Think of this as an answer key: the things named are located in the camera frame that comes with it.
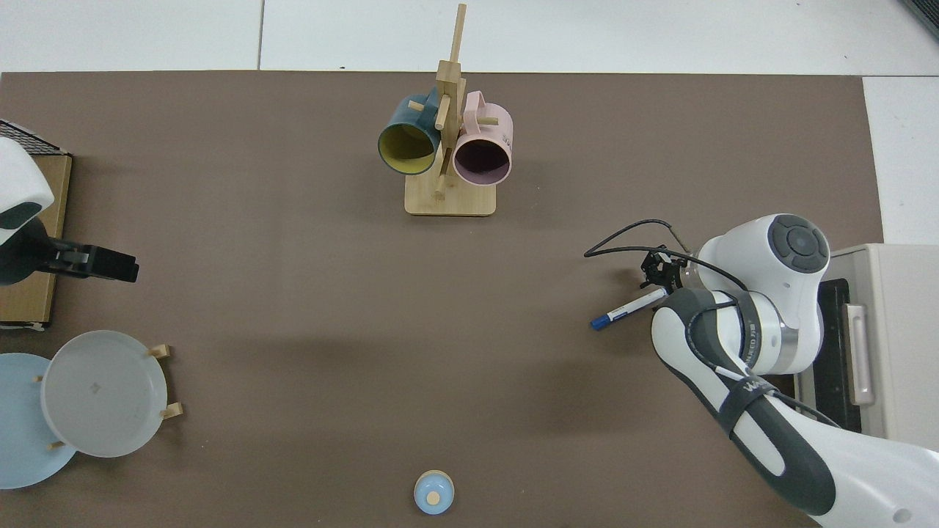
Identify white marker with blue cap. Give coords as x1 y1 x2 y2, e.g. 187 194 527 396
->
591 286 671 331

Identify grey plate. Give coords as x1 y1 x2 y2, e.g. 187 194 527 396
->
40 330 169 459

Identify wooden plate rack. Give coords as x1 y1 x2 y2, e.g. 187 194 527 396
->
31 343 185 451

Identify light blue plate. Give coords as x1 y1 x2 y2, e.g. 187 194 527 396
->
0 353 78 491

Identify pink cup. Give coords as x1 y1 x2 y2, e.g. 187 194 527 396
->
453 91 514 188

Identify wooden cup stand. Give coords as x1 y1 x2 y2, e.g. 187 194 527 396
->
404 4 498 218

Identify pale toaster oven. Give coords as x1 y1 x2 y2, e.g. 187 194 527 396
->
795 243 939 452

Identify brown table cloth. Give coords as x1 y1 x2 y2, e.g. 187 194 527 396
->
0 70 885 528

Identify dark teal cup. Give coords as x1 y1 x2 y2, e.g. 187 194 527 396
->
378 92 445 177

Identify small blue round bell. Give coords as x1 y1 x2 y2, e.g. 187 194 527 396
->
414 470 456 516

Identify dark grey panel corner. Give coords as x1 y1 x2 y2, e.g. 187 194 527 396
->
901 0 939 39

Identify wire basket with wooden floor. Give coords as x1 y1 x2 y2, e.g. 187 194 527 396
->
0 119 74 331

